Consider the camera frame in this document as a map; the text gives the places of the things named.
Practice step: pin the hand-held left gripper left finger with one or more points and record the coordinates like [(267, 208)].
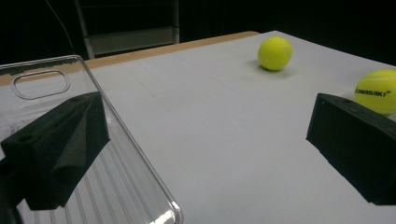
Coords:
[(56, 149)]

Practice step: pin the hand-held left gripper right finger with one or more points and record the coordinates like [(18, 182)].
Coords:
[(355, 146)]

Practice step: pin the yellow tennis ball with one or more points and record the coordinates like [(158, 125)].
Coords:
[(275, 53), (378, 90)]

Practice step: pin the clear plastic container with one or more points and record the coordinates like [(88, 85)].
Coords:
[(130, 174)]

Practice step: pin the grey metal stand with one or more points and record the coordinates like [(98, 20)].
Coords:
[(134, 40)]

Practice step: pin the white table sheet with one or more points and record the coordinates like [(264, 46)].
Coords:
[(218, 140)]

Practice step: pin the wooden table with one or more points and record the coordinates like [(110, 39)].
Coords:
[(171, 47)]

